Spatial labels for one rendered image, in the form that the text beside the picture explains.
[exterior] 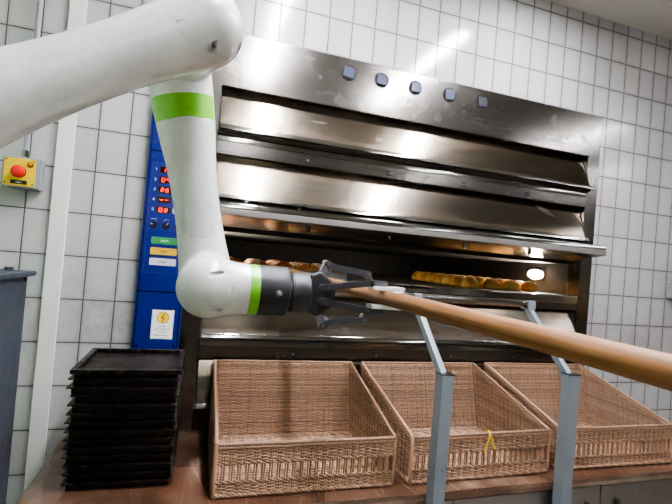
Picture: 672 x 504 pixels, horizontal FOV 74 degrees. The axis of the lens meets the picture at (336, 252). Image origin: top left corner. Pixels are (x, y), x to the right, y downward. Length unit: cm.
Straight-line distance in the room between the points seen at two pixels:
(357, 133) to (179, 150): 114
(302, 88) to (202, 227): 111
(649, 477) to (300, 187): 170
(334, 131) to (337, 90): 17
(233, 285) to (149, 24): 41
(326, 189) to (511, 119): 98
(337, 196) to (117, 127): 85
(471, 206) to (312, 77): 91
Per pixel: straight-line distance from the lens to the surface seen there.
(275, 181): 179
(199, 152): 90
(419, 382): 200
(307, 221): 164
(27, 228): 182
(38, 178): 177
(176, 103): 91
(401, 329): 196
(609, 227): 268
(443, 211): 204
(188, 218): 90
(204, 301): 77
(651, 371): 46
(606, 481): 201
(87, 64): 72
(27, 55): 72
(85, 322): 180
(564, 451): 176
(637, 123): 290
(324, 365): 184
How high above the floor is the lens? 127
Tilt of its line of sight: 1 degrees up
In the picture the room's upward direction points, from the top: 5 degrees clockwise
